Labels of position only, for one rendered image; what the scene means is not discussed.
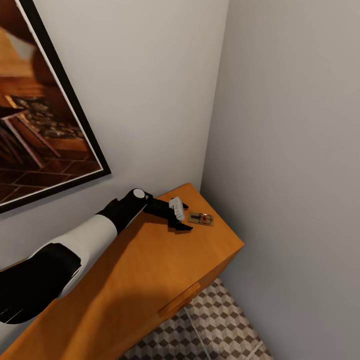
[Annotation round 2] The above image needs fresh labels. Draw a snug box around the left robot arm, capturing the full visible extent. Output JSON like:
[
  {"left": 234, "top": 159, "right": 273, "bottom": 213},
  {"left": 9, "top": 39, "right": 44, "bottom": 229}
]
[{"left": 0, "top": 188, "right": 193, "bottom": 356}]

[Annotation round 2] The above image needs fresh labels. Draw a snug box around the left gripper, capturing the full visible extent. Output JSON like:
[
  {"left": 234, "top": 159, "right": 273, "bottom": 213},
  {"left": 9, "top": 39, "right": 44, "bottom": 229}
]
[{"left": 154, "top": 200, "right": 193, "bottom": 231}]

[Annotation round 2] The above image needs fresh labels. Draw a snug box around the mousetrap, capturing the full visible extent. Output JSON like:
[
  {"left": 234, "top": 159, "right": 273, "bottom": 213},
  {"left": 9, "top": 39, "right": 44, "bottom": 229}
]
[{"left": 187, "top": 211, "right": 214, "bottom": 227}]

